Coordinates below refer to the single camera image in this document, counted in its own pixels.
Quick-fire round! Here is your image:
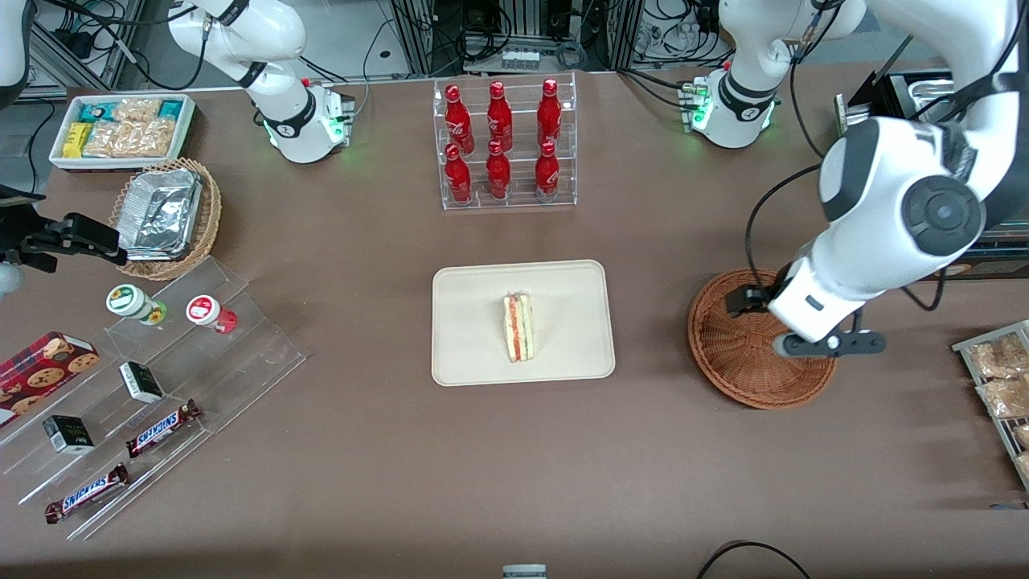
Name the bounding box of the stack of foil trays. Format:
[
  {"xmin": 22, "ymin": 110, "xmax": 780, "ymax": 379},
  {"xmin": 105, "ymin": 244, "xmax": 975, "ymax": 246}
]
[{"xmin": 118, "ymin": 168, "xmax": 204, "ymax": 262}]

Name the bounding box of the black looped cable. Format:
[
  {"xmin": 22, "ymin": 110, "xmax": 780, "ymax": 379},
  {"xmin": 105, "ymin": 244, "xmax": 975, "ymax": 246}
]
[{"xmin": 695, "ymin": 540, "xmax": 813, "ymax": 579}]

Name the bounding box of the steel food pan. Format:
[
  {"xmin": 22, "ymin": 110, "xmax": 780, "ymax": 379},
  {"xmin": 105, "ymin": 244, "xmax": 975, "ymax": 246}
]
[{"xmin": 904, "ymin": 72, "xmax": 970, "ymax": 123}]

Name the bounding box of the clear bag of biscuits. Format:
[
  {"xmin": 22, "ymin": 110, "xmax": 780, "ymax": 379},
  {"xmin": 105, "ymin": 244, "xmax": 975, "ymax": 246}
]
[
  {"xmin": 129, "ymin": 118, "xmax": 178, "ymax": 158},
  {"xmin": 113, "ymin": 97, "xmax": 162, "ymax": 126},
  {"xmin": 83, "ymin": 121, "xmax": 134, "ymax": 158}
]

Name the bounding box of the red lid snack cup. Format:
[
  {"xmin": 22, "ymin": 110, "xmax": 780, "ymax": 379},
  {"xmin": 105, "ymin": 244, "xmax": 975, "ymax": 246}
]
[{"xmin": 186, "ymin": 295, "xmax": 238, "ymax": 335}]

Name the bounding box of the light tan wicker basket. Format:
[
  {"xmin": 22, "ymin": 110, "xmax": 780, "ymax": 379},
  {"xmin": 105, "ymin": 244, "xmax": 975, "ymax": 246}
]
[{"xmin": 109, "ymin": 158, "xmax": 223, "ymax": 281}]

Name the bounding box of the triangular sandwich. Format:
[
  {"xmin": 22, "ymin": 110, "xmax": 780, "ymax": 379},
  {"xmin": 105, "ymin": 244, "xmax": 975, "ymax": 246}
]
[{"xmin": 502, "ymin": 293, "xmax": 536, "ymax": 364}]

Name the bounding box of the black food warmer cabinet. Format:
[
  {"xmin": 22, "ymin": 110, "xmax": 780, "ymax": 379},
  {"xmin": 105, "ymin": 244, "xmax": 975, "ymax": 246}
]
[{"xmin": 834, "ymin": 68, "xmax": 1029, "ymax": 281}]

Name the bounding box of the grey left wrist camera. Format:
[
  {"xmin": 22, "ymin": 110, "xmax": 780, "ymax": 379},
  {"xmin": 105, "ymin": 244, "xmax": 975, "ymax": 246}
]
[{"xmin": 772, "ymin": 328, "xmax": 888, "ymax": 360}]

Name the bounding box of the clear acrylic bottle rack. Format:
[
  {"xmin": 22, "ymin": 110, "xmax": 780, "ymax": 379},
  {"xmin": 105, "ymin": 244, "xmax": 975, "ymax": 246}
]
[{"xmin": 433, "ymin": 71, "xmax": 578, "ymax": 211}]

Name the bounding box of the red soda bottle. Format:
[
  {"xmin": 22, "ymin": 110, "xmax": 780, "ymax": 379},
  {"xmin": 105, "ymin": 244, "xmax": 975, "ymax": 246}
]
[
  {"xmin": 486, "ymin": 140, "xmax": 512, "ymax": 200},
  {"xmin": 445, "ymin": 144, "xmax": 473, "ymax": 203},
  {"xmin": 445, "ymin": 84, "xmax": 474, "ymax": 154},
  {"xmin": 535, "ymin": 142, "xmax": 560, "ymax": 202},
  {"xmin": 537, "ymin": 78, "xmax": 562, "ymax": 148},
  {"xmin": 486, "ymin": 81, "xmax": 514, "ymax": 151}
]

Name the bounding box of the clear bag of brown snacks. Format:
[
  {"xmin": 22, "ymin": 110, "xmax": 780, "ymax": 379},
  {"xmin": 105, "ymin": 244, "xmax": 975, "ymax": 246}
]
[
  {"xmin": 976, "ymin": 376, "xmax": 1029, "ymax": 420},
  {"xmin": 967, "ymin": 334, "xmax": 1029, "ymax": 380}
]

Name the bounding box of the small black box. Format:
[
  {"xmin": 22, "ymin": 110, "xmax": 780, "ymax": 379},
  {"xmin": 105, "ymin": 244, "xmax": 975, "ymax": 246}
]
[
  {"xmin": 119, "ymin": 361, "xmax": 165, "ymax": 404},
  {"xmin": 43, "ymin": 415, "xmax": 95, "ymax": 456}
]

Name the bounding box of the brown round wicker basket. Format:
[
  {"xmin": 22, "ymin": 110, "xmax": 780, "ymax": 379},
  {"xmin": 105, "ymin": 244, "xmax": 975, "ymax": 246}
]
[{"xmin": 687, "ymin": 268, "xmax": 839, "ymax": 411}]

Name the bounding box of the tray of packaged snacks right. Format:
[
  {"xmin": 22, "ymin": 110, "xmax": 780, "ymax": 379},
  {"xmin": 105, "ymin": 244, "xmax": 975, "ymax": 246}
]
[{"xmin": 952, "ymin": 320, "xmax": 1029, "ymax": 491}]

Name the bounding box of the red cookie box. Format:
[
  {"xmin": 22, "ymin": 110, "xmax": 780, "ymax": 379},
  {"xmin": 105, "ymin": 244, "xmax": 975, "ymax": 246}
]
[{"xmin": 0, "ymin": 331, "xmax": 100, "ymax": 429}]

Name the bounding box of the cream plastic tray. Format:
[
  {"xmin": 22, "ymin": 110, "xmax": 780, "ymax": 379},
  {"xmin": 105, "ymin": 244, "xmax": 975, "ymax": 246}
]
[{"xmin": 432, "ymin": 259, "xmax": 617, "ymax": 388}]

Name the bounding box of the snickers chocolate bar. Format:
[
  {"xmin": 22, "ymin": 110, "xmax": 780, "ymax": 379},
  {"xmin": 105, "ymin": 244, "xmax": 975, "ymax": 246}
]
[
  {"xmin": 125, "ymin": 400, "xmax": 201, "ymax": 459},
  {"xmin": 44, "ymin": 462, "xmax": 130, "ymax": 524}
]

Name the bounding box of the white rectangular snack bin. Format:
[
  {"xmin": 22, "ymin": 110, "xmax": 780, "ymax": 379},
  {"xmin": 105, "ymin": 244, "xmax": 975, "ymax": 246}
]
[{"xmin": 48, "ymin": 93, "xmax": 198, "ymax": 174}]

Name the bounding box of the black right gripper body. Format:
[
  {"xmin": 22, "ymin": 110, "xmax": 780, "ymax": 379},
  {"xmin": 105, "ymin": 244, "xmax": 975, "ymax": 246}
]
[{"xmin": 0, "ymin": 185, "xmax": 64, "ymax": 273}]

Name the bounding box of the clear acrylic step display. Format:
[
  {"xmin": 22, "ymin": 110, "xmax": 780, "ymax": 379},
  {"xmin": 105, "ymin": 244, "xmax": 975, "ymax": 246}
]
[{"xmin": 0, "ymin": 256, "xmax": 307, "ymax": 541}]

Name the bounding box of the green lid snack cup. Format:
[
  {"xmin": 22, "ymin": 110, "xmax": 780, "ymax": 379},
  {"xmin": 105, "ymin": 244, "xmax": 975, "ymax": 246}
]
[{"xmin": 106, "ymin": 284, "xmax": 168, "ymax": 326}]

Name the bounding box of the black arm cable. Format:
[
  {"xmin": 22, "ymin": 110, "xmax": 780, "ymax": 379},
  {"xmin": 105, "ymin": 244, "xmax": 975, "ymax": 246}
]
[{"xmin": 744, "ymin": 163, "xmax": 822, "ymax": 292}]

